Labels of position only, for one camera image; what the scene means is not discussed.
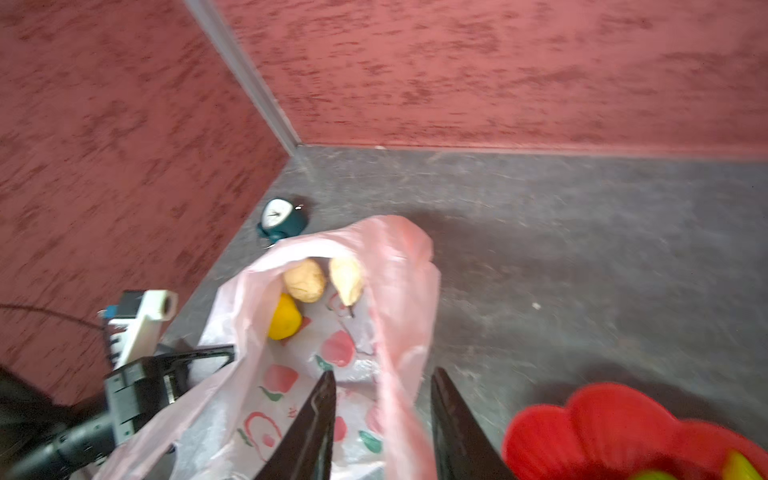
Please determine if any beige fake potato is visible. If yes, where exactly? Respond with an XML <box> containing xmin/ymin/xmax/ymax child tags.
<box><xmin>283</xmin><ymin>258</ymin><xmax>327</xmax><ymax>303</ymax></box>

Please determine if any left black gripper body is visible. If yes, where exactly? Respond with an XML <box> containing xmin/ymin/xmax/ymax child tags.
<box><xmin>104</xmin><ymin>355</ymin><xmax>180</xmax><ymax>446</ymax></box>

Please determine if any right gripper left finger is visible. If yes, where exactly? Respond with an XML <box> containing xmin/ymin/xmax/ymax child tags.
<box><xmin>254</xmin><ymin>371</ymin><xmax>336</xmax><ymax>480</ymax></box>

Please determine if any white teal kitchen timer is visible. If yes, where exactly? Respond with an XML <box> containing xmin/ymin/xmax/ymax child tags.
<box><xmin>256</xmin><ymin>197</ymin><xmax>309</xmax><ymax>244</ymax></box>

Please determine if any yellow fake lemon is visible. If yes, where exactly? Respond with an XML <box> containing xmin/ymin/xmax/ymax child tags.
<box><xmin>267</xmin><ymin>293</ymin><xmax>303</xmax><ymax>341</ymax></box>

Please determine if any left aluminium corner post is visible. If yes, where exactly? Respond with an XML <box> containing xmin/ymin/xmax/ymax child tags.
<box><xmin>184</xmin><ymin>0</ymin><xmax>302</xmax><ymax>157</ymax></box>

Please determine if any yellow fake banana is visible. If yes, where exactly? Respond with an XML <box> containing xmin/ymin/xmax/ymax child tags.
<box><xmin>721</xmin><ymin>450</ymin><xmax>764</xmax><ymax>480</ymax></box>

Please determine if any beige fake fruit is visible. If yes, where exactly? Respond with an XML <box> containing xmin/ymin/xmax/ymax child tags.
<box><xmin>329</xmin><ymin>257</ymin><xmax>363</xmax><ymax>307</ymax></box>

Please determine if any pink plastic bag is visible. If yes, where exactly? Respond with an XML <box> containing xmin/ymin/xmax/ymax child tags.
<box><xmin>99</xmin><ymin>216</ymin><xmax>440</xmax><ymax>479</ymax></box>

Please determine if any green fake apple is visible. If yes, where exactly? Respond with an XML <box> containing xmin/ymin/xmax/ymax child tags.
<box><xmin>628</xmin><ymin>469</ymin><xmax>677</xmax><ymax>480</ymax></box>

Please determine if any red flower-shaped bowl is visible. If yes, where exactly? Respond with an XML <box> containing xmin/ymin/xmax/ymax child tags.
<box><xmin>501</xmin><ymin>383</ymin><xmax>767</xmax><ymax>479</ymax></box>

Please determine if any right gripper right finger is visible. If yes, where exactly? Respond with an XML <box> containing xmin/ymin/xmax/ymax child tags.
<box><xmin>430</xmin><ymin>367</ymin><xmax>515</xmax><ymax>480</ymax></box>

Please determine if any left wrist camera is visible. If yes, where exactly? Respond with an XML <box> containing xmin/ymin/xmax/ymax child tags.
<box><xmin>98</xmin><ymin>289</ymin><xmax>179</xmax><ymax>370</ymax></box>

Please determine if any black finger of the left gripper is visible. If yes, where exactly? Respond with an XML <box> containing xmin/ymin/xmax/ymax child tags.
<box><xmin>158</xmin><ymin>344</ymin><xmax>235</xmax><ymax>396</ymax></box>

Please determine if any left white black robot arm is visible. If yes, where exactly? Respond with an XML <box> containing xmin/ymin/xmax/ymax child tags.
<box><xmin>1</xmin><ymin>345</ymin><xmax>235</xmax><ymax>479</ymax></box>

